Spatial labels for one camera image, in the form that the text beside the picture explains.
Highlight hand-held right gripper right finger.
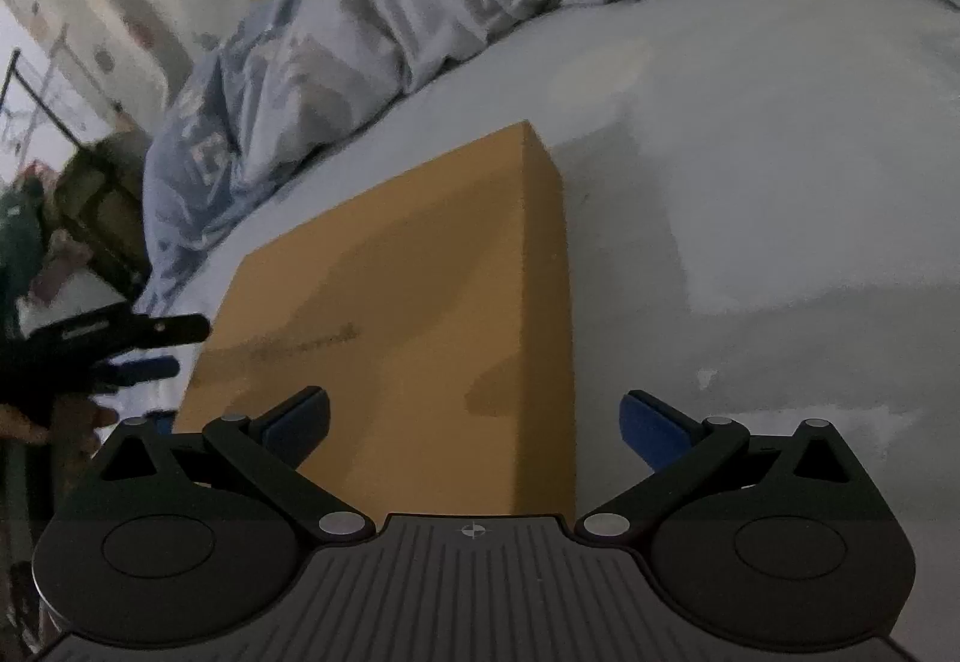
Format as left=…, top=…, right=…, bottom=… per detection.
left=576, top=390, right=860, bottom=544

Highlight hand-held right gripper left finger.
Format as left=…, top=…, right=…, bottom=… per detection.
left=90, top=386, right=374, bottom=544

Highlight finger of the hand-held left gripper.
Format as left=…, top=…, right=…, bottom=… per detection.
left=94, top=356, right=182, bottom=389
left=34, top=313, right=212, bottom=356

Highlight brown cardboard box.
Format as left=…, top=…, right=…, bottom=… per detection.
left=174, top=120, right=578, bottom=517

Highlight person's left hand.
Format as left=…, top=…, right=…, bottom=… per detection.
left=0, top=405, right=121, bottom=455

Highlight wooden cabinet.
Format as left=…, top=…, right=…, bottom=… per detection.
left=52, top=133, right=155, bottom=288

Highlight light printed bed sheet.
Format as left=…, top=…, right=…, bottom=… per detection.
left=150, top=0, right=960, bottom=662

